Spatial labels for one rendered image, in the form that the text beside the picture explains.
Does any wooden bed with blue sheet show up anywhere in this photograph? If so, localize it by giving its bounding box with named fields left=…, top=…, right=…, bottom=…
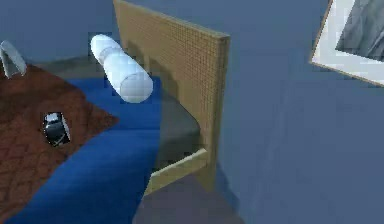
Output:
left=6, top=0, right=232, bottom=224

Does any white bolster pillow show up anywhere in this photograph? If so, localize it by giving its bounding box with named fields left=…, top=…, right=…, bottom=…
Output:
left=89, top=33, right=155, bottom=104

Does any brown quilted blanket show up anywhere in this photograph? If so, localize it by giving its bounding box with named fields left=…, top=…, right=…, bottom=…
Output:
left=0, top=63, right=120, bottom=222

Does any framed grey picture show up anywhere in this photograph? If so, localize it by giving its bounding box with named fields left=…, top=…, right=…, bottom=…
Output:
left=308, top=0, right=384, bottom=88

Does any grey open laptop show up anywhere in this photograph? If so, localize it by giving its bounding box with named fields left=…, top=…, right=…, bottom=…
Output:
left=0, top=40, right=28, bottom=80

